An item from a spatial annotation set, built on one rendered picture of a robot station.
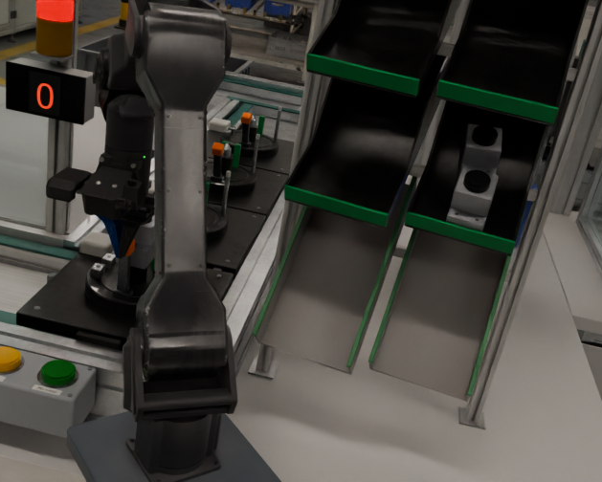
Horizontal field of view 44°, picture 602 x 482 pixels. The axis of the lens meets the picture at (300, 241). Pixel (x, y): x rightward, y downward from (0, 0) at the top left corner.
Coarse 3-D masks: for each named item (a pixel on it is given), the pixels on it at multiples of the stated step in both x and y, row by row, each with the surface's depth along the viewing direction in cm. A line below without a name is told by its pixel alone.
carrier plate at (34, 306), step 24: (72, 264) 113; (48, 288) 105; (72, 288) 107; (216, 288) 113; (24, 312) 99; (48, 312) 100; (72, 312) 101; (96, 312) 102; (72, 336) 99; (120, 336) 98
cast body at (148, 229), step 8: (152, 216) 105; (152, 224) 103; (144, 232) 103; (152, 232) 103; (136, 240) 103; (144, 240) 103; (152, 240) 104; (136, 248) 103; (144, 248) 103; (152, 248) 105; (136, 256) 103; (144, 256) 103; (152, 256) 106; (136, 264) 103; (144, 264) 103
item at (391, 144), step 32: (352, 96) 105; (384, 96) 106; (320, 128) 97; (352, 128) 101; (384, 128) 101; (416, 128) 101; (320, 160) 96; (352, 160) 97; (384, 160) 97; (288, 192) 91; (320, 192) 93; (352, 192) 93; (384, 192) 93; (384, 224) 88
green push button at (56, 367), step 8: (56, 360) 91; (48, 368) 89; (56, 368) 89; (64, 368) 89; (72, 368) 90; (40, 376) 89; (48, 376) 88; (56, 376) 88; (64, 376) 88; (72, 376) 89; (56, 384) 88
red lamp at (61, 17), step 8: (40, 0) 104; (48, 0) 103; (56, 0) 103; (64, 0) 104; (72, 0) 105; (40, 8) 104; (48, 8) 104; (56, 8) 104; (64, 8) 104; (72, 8) 106; (40, 16) 105; (48, 16) 104; (56, 16) 104; (64, 16) 105; (72, 16) 106
